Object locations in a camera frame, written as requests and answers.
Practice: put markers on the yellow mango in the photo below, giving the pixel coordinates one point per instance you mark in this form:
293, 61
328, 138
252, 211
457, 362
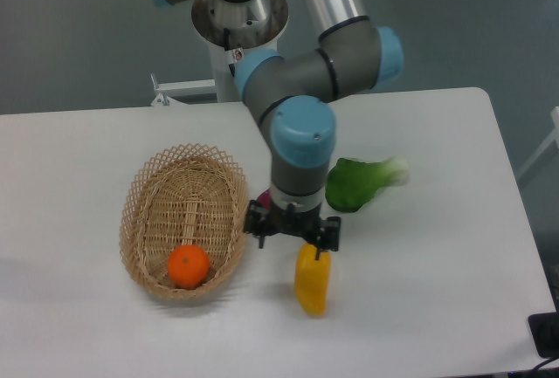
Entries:
311, 279

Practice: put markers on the woven wicker basket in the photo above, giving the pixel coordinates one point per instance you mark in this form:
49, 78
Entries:
188, 194

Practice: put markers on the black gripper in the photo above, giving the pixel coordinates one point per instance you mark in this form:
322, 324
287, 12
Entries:
323, 234

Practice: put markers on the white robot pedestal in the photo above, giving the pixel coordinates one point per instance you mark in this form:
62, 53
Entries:
218, 77

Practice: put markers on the white frame at right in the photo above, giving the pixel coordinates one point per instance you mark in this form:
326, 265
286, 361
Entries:
544, 153

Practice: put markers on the orange fruit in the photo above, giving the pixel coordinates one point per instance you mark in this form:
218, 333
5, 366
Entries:
188, 265

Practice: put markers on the purple sweet potato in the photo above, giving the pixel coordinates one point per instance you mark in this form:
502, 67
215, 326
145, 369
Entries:
264, 199

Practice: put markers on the green bok choy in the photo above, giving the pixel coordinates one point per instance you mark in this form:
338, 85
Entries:
352, 183

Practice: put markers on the black device at edge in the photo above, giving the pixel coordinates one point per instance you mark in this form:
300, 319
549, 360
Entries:
544, 330

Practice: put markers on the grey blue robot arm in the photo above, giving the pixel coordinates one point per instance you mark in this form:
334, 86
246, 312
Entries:
289, 99

